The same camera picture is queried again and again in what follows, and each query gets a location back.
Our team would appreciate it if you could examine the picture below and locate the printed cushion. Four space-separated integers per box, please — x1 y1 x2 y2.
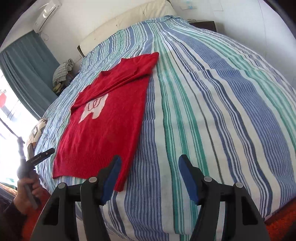
25 118 48 163

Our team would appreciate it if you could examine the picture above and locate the person's left hand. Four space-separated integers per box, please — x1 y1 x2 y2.
13 176 44 215

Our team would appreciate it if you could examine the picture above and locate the red knit sweater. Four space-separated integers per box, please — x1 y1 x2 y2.
52 52 160 192

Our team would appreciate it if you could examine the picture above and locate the white wall socket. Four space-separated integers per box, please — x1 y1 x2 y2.
181 0 197 10

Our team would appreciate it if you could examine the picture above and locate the person's left forearm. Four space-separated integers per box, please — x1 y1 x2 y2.
0 200 27 241

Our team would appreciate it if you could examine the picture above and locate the blue-grey curtain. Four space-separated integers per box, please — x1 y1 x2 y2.
0 30 61 121

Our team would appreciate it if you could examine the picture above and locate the dark wooden nightstand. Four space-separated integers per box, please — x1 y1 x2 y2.
187 20 217 33

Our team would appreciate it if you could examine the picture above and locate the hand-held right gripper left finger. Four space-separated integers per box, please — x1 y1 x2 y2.
30 156 123 241

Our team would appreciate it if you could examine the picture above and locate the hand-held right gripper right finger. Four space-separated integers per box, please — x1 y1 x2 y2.
178 154 271 241

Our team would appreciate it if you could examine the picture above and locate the white air conditioner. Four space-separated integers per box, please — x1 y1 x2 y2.
32 0 63 32

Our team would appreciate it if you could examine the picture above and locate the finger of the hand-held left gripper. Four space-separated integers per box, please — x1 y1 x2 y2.
26 148 55 166

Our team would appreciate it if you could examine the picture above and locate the window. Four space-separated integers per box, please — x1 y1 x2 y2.
0 70 38 183

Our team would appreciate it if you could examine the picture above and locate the orange shaggy rug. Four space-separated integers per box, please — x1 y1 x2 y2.
22 192 296 241

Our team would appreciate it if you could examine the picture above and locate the pile of checked clothes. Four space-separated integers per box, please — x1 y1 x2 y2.
52 58 75 87

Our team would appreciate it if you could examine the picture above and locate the cream padded headboard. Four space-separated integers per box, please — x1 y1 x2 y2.
77 0 177 57

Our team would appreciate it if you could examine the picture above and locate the striped bed cover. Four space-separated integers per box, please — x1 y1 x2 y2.
35 15 296 241

